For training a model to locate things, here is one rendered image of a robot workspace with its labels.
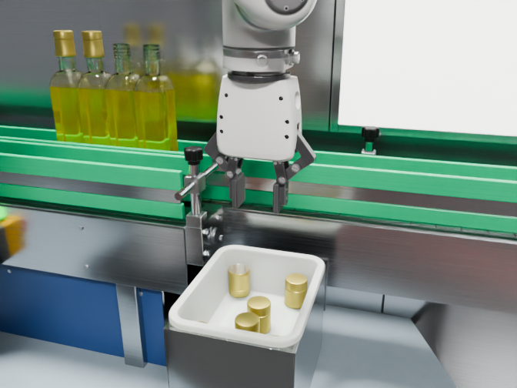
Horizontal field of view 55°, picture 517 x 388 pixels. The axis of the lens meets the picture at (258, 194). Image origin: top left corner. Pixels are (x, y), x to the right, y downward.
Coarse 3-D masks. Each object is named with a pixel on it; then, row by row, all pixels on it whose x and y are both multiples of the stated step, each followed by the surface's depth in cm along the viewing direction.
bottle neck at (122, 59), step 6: (114, 48) 87; (120, 48) 86; (126, 48) 87; (114, 54) 87; (120, 54) 87; (126, 54) 87; (114, 60) 88; (120, 60) 87; (126, 60) 87; (120, 66) 87; (126, 66) 88; (120, 72) 88
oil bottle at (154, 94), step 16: (144, 80) 86; (160, 80) 86; (144, 96) 87; (160, 96) 86; (144, 112) 88; (160, 112) 87; (144, 128) 89; (160, 128) 88; (176, 128) 92; (144, 144) 90; (160, 144) 89; (176, 144) 93
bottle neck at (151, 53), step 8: (144, 48) 85; (152, 48) 85; (144, 56) 86; (152, 56) 85; (160, 56) 87; (144, 64) 86; (152, 64) 86; (160, 64) 87; (152, 72) 86; (160, 72) 87
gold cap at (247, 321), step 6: (246, 312) 69; (240, 318) 67; (246, 318) 67; (252, 318) 67; (258, 318) 67; (240, 324) 66; (246, 324) 66; (252, 324) 66; (258, 324) 67; (246, 330) 66; (252, 330) 66; (258, 330) 67
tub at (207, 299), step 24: (216, 264) 77; (240, 264) 81; (264, 264) 80; (288, 264) 79; (312, 264) 77; (192, 288) 69; (216, 288) 77; (264, 288) 81; (312, 288) 69; (192, 312) 69; (216, 312) 76; (240, 312) 76; (288, 312) 76; (240, 336) 60; (264, 336) 59; (288, 336) 59
